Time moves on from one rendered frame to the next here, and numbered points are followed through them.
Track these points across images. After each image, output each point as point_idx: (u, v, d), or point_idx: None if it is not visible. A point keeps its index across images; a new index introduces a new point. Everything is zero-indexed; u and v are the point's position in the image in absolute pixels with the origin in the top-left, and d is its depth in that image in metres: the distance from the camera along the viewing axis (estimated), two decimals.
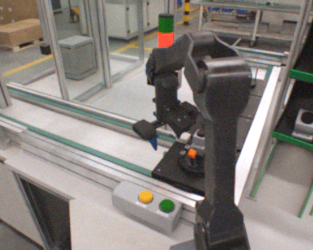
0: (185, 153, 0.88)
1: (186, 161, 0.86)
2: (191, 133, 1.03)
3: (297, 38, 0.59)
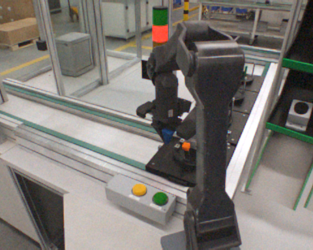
0: (180, 147, 0.88)
1: (180, 155, 0.85)
2: None
3: (290, 28, 0.59)
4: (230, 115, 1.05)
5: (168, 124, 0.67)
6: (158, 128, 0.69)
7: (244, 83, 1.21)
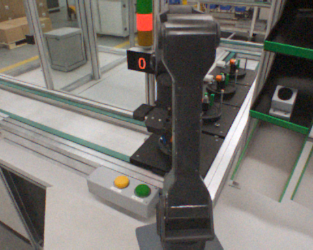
0: None
1: (165, 147, 0.83)
2: None
3: (274, 12, 0.57)
4: (220, 108, 1.03)
5: None
6: None
7: (235, 75, 1.19)
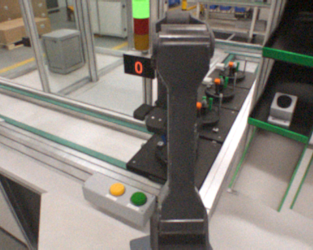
0: (163, 145, 0.84)
1: (162, 153, 0.81)
2: None
3: (272, 16, 0.55)
4: (218, 112, 1.01)
5: None
6: None
7: (234, 79, 1.17)
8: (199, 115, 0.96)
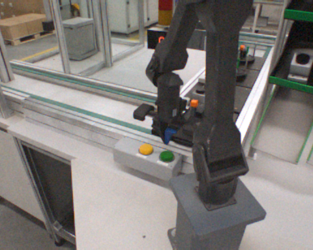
0: (185, 113, 0.90)
1: (185, 120, 0.88)
2: (190, 98, 1.05)
3: None
4: None
5: (171, 124, 0.67)
6: (160, 129, 0.69)
7: (246, 59, 1.23)
8: None
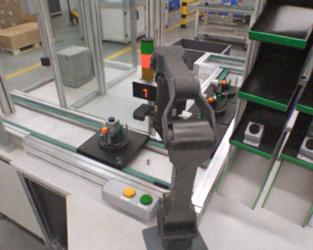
0: None
1: (102, 141, 1.13)
2: None
3: (248, 64, 0.75)
4: None
5: None
6: (160, 129, 0.69)
7: (225, 96, 1.37)
8: None
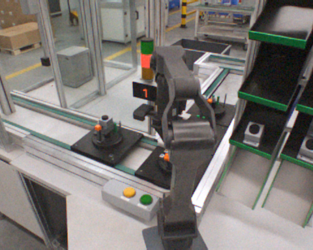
0: None
1: (96, 138, 1.15)
2: (144, 172, 0.99)
3: (247, 64, 0.75)
4: None
5: None
6: (160, 129, 0.69)
7: None
8: (170, 165, 0.96)
